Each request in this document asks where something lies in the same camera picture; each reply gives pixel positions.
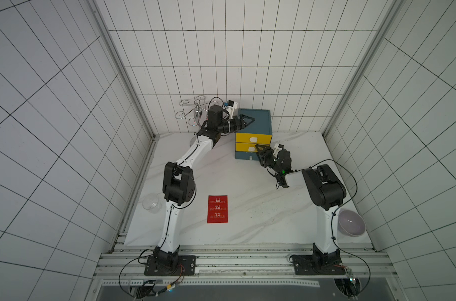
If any lilac bowl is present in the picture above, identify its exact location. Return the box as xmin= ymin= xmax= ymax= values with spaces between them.
xmin=338 ymin=209 xmax=366 ymax=237

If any red postcard white text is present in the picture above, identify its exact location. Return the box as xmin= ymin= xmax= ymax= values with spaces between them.
xmin=207 ymin=195 xmax=229 ymax=223

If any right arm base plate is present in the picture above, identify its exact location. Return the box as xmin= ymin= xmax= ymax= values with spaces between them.
xmin=289 ymin=255 xmax=345 ymax=275

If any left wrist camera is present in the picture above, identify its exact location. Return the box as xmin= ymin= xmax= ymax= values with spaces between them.
xmin=225 ymin=100 xmax=238 ymax=119

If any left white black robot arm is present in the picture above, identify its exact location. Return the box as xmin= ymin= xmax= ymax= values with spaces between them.
xmin=153 ymin=105 xmax=255 ymax=270

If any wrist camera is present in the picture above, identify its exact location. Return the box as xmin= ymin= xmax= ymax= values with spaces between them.
xmin=273 ymin=143 xmax=284 ymax=156
xmin=225 ymin=100 xmax=238 ymax=119

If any yellow drawer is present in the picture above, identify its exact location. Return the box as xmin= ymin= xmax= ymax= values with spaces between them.
xmin=236 ymin=132 xmax=273 ymax=145
xmin=236 ymin=142 xmax=257 ymax=153

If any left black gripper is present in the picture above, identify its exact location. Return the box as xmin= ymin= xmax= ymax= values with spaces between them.
xmin=219 ymin=113 xmax=256 ymax=133

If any left base black cable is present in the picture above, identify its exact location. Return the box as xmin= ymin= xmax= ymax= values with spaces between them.
xmin=118 ymin=247 xmax=185 ymax=298

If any base black cable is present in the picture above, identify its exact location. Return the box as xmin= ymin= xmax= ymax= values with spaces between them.
xmin=306 ymin=159 xmax=372 ymax=298
xmin=118 ymin=247 xmax=185 ymax=298

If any silver metal cup stand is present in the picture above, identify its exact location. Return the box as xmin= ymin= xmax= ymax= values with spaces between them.
xmin=175 ymin=95 xmax=208 ymax=147

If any aluminium mounting rail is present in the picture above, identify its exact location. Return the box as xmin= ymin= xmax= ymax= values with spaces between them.
xmin=94 ymin=246 xmax=396 ymax=287

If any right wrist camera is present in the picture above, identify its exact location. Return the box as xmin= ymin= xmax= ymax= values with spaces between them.
xmin=273 ymin=143 xmax=284 ymax=156

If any teal drawer cabinet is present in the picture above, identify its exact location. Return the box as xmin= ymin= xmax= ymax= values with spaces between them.
xmin=234 ymin=108 xmax=273 ymax=161

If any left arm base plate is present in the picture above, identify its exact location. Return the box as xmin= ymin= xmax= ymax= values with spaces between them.
xmin=144 ymin=255 xmax=197 ymax=277

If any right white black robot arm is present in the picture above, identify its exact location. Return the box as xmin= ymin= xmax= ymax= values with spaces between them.
xmin=256 ymin=144 xmax=347 ymax=272

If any right base black cable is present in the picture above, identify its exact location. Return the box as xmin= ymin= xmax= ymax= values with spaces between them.
xmin=306 ymin=159 xmax=372 ymax=298

